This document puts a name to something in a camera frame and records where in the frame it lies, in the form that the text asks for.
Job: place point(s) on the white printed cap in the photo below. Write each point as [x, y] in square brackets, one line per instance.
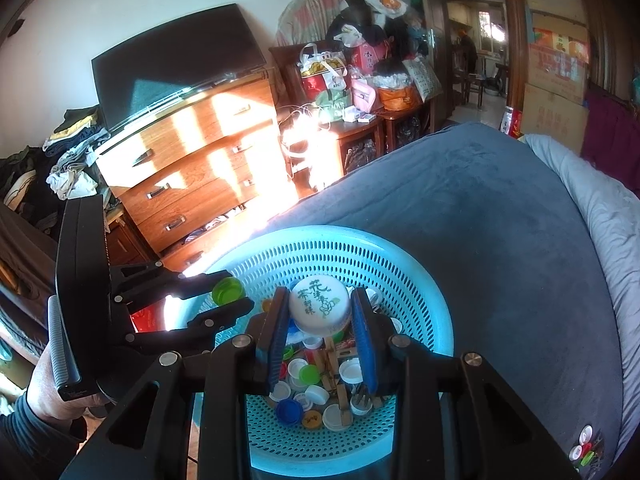
[585, 435]

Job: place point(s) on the magenta garment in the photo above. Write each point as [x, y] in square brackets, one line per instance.
[611, 142]

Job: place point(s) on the light blue quilt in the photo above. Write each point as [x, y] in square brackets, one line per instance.
[611, 214]

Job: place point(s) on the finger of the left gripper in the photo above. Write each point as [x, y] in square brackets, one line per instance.
[139, 285]
[199, 334]

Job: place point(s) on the wooden drawer dresser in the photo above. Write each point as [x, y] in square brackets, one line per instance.
[203, 173]

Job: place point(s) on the white printed large lid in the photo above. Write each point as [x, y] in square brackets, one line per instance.
[319, 305]

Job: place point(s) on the black television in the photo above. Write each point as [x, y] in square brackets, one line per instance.
[195, 51]

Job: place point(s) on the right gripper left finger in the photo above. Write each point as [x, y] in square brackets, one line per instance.
[148, 435]

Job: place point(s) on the person left hand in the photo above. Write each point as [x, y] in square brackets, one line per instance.
[43, 398]

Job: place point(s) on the cardboard boxes stack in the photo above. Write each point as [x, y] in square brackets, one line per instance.
[558, 59]

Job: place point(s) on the dark blue bed sheet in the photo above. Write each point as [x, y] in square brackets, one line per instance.
[508, 249]

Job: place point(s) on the green cap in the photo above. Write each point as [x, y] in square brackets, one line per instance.
[226, 291]
[587, 458]

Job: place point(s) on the green cap top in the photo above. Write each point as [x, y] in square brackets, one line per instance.
[587, 458]

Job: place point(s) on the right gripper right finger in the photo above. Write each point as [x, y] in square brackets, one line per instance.
[452, 414]

